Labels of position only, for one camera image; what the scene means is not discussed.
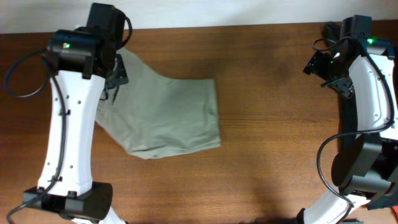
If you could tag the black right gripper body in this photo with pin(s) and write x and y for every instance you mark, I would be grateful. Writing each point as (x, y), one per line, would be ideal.
(326, 68)

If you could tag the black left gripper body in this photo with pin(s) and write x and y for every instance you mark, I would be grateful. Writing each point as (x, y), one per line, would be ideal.
(120, 78)

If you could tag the khaki shorts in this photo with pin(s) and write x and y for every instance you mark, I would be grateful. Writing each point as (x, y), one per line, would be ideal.
(153, 116)

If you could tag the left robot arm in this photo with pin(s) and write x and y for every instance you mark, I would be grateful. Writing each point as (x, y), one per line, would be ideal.
(82, 63)

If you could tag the black garment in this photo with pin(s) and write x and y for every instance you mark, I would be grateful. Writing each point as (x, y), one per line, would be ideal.
(346, 121)

